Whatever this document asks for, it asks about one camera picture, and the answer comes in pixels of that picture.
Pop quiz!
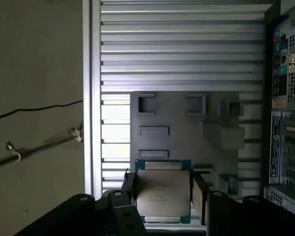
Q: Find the metal rod with clamps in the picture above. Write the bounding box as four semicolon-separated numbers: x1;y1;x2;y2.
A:
0;127;84;171

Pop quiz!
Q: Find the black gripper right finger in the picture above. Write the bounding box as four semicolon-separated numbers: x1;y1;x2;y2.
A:
191;173;295;236

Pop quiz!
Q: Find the grey parts rack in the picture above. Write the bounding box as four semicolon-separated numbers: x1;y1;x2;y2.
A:
129;90;246;200

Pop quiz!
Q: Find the silver CPU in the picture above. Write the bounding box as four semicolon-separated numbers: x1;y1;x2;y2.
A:
134;159;193;225

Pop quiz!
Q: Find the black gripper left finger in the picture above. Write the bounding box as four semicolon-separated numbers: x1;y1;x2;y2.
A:
13;169;148;236

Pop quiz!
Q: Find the thin black floor cable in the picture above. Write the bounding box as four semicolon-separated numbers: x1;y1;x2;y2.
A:
0;99;84;121

